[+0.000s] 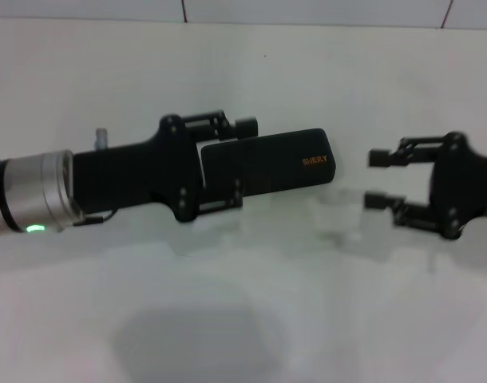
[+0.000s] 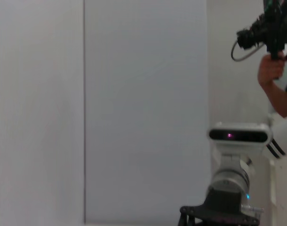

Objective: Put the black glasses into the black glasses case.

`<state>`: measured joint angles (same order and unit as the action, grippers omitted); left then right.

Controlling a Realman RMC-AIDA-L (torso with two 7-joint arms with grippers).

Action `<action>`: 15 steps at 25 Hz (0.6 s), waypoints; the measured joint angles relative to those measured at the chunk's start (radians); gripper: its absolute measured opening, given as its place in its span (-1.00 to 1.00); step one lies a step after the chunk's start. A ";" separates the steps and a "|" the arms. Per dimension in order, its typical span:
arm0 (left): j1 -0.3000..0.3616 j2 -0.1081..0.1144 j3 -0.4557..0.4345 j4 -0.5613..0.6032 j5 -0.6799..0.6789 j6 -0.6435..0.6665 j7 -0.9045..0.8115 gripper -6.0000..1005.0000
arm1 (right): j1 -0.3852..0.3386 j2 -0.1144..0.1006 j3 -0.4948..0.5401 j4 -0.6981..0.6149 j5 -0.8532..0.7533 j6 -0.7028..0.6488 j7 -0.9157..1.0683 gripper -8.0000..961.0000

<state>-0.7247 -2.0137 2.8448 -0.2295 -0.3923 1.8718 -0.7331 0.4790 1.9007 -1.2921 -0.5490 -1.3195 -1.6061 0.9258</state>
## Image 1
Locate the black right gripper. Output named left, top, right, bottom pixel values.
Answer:
left=363, top=132, right=487, bottom=240

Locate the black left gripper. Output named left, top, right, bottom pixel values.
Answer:
left=71, top=113, right=245, bottom=224

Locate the black hard glasses case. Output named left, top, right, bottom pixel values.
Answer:
left=200, top=128, right=339, bottom=199

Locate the left flange silver connector stub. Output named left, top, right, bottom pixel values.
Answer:
left=94, top=127, right=110, bottom=151

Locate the left gripper cable with plug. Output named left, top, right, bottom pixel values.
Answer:
left=73, top=211, right=117, bottom=227

